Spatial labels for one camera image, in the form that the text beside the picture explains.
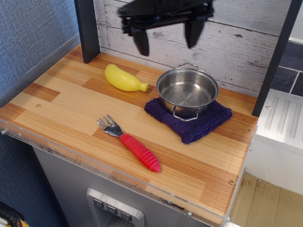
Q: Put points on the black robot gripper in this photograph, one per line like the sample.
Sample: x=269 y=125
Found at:
x=141 y=15

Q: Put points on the red handled metal fork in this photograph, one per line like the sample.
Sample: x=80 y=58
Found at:
x=141 y=152

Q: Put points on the stainless steel pot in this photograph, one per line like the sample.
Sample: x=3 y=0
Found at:
x=187 y=92

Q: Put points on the yellow plastic banana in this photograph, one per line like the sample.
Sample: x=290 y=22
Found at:
x=123 y=80

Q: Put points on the purple folded cloth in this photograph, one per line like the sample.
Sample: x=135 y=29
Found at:
x=194 y=130

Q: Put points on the white toy sink drainer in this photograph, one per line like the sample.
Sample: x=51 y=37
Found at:
x=281 y=119

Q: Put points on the grey toy dispenser panel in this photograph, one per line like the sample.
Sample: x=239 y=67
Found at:
x=110 y=212

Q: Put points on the yellow black object corner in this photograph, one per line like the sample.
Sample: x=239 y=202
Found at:
x=9 y=218

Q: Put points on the right dark wooden post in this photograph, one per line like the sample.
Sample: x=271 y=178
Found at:
x=277 y=55

